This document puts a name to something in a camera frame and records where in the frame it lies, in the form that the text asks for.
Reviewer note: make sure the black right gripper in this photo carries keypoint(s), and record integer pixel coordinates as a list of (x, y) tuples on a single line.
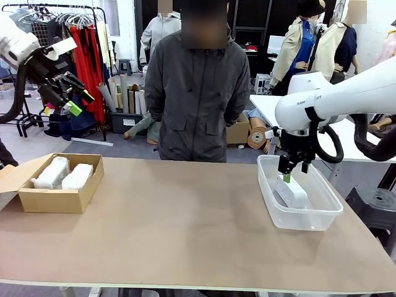
[(298, 147)]

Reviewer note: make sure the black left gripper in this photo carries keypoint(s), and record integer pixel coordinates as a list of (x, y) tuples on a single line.
[(48, 68)]

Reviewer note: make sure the white digital alarm clock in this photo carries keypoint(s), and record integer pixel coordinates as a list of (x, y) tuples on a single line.
[(295, 196)]

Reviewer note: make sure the bubble clock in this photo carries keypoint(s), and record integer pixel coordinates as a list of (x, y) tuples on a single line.
[(77, 177), (51, 174)]

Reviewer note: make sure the navy blue garment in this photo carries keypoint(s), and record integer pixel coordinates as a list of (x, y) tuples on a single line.
[(77, 125)]

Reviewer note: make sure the red hanging dress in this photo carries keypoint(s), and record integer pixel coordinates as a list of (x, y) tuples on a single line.
[(89, 58)]

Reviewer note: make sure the black metal stand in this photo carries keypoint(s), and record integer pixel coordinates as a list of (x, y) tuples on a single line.
[(31, 118)]

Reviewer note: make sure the slanted grey paper roll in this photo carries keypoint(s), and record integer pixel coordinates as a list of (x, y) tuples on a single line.
[(107, 98)]

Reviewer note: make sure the brown kraft paper roll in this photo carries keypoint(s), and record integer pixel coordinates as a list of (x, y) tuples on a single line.
[(257, 136)]

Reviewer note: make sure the beige paper roll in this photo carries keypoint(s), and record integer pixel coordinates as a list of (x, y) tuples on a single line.
[(115, 92)]

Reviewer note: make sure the clear plastic storage bin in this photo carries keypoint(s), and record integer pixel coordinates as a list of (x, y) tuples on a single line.
[(309, 221)]

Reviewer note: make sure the cream hanging garment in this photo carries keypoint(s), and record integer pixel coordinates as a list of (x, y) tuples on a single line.
[(101, 44)]

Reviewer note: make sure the black hanging garment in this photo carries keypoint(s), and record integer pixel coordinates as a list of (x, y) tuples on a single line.
[(55, 29)]

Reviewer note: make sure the tall grey cardboard tube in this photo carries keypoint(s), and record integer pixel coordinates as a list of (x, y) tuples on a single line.
[(124, 94)]

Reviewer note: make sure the checkered hanging garment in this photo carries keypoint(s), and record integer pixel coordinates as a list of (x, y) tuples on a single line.
[(40, 31)]

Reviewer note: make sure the blue shirt mannequin torso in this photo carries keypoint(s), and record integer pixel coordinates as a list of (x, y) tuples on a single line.
[(258, 115)]

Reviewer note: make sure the grey step stool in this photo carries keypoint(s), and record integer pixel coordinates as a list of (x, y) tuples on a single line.
[(124, 66)]

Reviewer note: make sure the dark plastic crate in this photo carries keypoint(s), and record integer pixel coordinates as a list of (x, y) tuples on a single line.
[(120, 123)]

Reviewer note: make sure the brown cardboard carton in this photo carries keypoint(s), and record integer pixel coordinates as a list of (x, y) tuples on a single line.
[(238, 133)]

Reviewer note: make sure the brown cardboard tube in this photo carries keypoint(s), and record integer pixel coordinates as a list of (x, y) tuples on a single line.
[(132, 103)]

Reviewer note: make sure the white side table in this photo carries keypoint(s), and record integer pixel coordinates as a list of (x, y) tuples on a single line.
[(263, 103)]

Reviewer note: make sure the black plastic stool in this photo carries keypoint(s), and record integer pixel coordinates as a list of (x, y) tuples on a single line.
[(371, 204)]

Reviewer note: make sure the dark clothed bystander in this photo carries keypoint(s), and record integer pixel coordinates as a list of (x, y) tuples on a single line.
[(6, 153)]

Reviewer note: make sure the black metal clothes rack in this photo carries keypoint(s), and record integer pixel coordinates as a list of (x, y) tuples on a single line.
[(31, 5)]

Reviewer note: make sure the black metal strut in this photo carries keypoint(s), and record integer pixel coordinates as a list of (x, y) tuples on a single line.
[(388, 177)]

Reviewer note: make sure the green shirt mannequin torso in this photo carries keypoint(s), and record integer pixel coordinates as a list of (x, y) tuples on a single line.
[(148, 127)]

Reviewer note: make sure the grey hoodie mannequin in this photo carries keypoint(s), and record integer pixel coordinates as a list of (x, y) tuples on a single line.
[(157, 31)]

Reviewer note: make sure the open cardboard box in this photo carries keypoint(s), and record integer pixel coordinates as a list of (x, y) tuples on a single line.
[(51, 201)]

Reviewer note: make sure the person in dark grey jacket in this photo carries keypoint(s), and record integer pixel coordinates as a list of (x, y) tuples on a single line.
[(198, 108)]

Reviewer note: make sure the beige coat mannequin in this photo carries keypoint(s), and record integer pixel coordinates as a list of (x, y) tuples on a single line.
[(290, 46)]

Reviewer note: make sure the white monitor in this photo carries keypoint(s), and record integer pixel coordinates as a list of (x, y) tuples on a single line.
[(275, 44)]

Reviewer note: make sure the red cloth item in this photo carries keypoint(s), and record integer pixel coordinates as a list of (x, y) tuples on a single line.
[(252, 47)]

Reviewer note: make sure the cream vest mannequin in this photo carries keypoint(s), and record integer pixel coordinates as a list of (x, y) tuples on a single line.
[(346, 46)]

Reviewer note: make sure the pink fluffy garment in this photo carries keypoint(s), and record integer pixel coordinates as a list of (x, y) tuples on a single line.
[(386, 46)]

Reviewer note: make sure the black hat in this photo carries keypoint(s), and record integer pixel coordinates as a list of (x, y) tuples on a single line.
[(311, 7)]

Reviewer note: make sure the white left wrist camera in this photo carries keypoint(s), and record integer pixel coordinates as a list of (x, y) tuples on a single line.
[(61, 49)]

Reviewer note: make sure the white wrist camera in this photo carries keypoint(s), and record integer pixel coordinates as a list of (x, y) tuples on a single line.
[(61, 49), (269, 133)]

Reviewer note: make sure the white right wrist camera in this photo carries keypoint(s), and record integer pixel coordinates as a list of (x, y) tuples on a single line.
[(269, 133)]

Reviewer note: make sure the white floor rail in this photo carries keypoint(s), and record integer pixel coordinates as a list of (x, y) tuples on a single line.
[(92, 141)]

